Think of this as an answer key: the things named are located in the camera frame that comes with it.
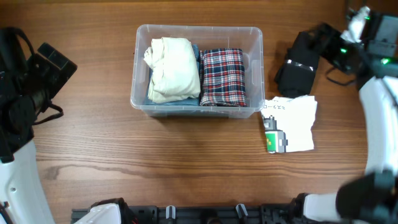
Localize black garment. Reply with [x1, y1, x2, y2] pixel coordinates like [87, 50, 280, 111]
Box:
[274, 32, 320, 98]

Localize white printed t-shirt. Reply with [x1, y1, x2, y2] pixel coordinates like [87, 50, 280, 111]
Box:
[261, 95, 317, 154]

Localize plaid shirt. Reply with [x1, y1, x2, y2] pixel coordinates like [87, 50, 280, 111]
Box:
[199, 48, 247, 107]

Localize cream garment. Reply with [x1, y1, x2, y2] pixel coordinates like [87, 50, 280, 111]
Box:
[144, 37, 201, 104]

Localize blue jeans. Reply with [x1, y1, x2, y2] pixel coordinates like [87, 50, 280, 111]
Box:
[144, 44, 200, 106]

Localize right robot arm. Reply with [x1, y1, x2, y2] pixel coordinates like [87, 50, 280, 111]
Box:
[293, 6, 397, 223]

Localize clear plastic storage container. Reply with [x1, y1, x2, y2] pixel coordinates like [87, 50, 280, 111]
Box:
[130, 24, 265, 119]

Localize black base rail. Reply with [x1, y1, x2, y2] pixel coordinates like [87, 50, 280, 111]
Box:
[70, 203, 299, 224]

